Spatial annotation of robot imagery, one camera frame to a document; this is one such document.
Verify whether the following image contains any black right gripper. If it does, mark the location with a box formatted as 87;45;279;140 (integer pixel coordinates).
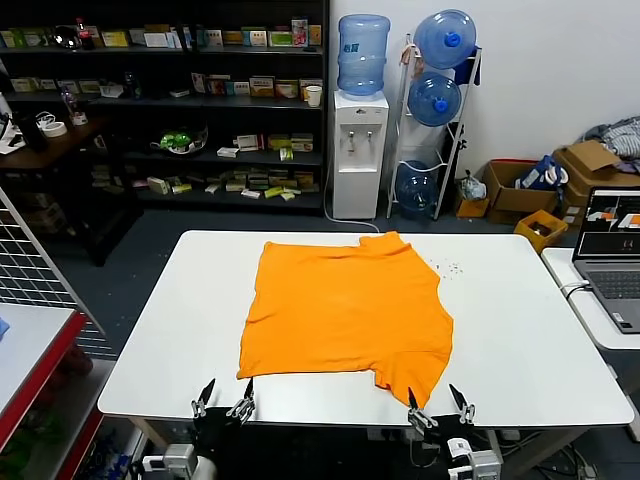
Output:
407;383;476;441

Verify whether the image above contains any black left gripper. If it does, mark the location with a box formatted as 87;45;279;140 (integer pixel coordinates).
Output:
191;377;256;455

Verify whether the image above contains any orange t-shirt with white logo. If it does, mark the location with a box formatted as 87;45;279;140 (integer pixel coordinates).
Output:
236;230;455;409

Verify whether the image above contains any pile of grey clothes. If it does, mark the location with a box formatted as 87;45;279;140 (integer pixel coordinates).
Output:
579;115;640;174

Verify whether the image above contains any white power strip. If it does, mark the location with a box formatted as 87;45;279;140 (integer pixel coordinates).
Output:
367;427;426;444

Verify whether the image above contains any white side table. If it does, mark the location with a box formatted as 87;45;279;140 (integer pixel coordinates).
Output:
541;247;640;351

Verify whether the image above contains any red-edged white cart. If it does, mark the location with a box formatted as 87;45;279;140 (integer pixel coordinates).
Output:
0;302;106;480

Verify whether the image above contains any small yellow cardboard box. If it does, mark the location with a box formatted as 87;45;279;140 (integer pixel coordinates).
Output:
453;192;491;220

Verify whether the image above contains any yellow plastic bin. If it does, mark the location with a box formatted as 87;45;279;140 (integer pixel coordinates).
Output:
513;209;570;255

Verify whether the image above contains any grey open laptop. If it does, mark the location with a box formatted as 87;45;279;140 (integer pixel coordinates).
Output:
573;186;640;335

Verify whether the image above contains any open brown cardboard box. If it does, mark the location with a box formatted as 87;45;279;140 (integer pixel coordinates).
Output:
482;158;561;225

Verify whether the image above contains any crumpled clear plastic bag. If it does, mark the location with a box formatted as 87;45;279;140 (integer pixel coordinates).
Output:
458;170;487;202

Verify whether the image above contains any white water dispenser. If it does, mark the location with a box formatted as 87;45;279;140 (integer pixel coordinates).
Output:
332;89;390;220

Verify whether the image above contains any white metal jug rack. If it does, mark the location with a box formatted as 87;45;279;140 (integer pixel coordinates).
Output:
387;33;484;221

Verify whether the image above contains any green and white bag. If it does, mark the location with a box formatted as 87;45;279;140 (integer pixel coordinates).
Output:
151;124;210;155

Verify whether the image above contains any cardboard box with raised flap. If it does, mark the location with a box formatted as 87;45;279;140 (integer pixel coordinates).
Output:
552;139;640;226

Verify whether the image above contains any black shelf unit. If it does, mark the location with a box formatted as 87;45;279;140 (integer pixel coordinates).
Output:
0;0;331;217

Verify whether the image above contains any brown wooden desk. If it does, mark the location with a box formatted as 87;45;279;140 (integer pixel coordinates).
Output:
0;113;146;266

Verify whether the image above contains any black cylinder flask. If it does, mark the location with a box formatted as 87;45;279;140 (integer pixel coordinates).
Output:
17;112;49;151

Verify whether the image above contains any clear bottle with pink label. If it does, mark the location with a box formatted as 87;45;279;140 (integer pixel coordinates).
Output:
59;84;81;121

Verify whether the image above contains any dark blue hanging cloth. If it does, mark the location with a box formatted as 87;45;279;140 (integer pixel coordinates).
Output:
452;45;484;86

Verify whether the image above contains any labelled blue water jug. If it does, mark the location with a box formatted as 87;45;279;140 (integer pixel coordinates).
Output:
337;13;391;97

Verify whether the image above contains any cola bottle with red label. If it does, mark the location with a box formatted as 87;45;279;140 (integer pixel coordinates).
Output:
74;17;96;51

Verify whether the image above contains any shiny metal bowl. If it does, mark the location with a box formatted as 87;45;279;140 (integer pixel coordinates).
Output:
52;23;81;50

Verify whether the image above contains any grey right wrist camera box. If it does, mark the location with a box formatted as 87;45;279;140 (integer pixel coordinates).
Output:
446;437;501;480

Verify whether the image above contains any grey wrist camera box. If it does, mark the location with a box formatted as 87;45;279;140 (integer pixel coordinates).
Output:
141;442;197;474
446;437;501;480

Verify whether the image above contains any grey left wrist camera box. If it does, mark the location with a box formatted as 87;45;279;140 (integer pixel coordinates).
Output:
141;442;197;474

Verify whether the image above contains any white laptop cable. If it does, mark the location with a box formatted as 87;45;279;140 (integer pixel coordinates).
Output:
559;280;592;301

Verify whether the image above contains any white dispenser power cable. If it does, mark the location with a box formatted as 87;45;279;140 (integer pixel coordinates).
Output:
324;164;381;234

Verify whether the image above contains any white wire grid panel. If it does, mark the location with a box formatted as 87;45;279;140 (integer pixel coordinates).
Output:
0;185;107;335

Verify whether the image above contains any blue bag with white handles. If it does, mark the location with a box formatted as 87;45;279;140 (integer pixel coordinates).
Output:
514;154;571;191

